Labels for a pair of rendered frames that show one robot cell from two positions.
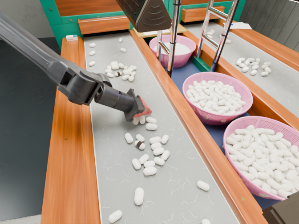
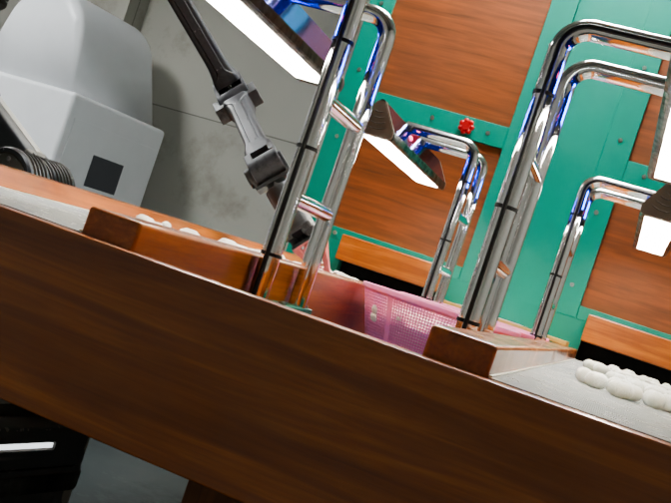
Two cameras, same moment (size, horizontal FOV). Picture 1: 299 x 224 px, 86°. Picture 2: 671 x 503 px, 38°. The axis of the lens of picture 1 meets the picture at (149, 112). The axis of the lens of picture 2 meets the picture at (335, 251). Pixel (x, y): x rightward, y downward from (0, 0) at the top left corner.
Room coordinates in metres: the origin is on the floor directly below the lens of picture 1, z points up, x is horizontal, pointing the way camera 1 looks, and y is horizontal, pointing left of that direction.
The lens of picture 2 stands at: (-1.16, -1.08, 0.79)
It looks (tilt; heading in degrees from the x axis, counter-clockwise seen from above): 0 degrees down; 35
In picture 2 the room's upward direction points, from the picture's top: 19 degrees clockwise
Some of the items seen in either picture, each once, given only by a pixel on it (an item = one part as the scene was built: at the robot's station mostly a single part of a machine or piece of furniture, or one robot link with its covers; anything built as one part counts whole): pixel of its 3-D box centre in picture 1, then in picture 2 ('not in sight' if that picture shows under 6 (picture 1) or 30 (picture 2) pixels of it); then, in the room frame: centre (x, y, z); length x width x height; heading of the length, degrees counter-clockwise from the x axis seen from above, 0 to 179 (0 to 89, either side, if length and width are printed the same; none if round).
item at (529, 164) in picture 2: not in sight; (580, 239); (-0.12, -0.67, 0.90); 0.20 x 0.19 x 0.45; 18
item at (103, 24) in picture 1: (105, 23); (391, 262); (1.07, 0.27, 0.83); 0.30 x 0.06 x 0.07; 108
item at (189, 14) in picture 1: (202, 13); (644, 346); (1.27, -0.37, 0.83); 0.30 x 0.06 x 0.07; 108
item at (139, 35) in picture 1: (159, 30); (504, 322); (1.12, -0.07, 0.77); 0.33 x 0.15 x 0.01; 108
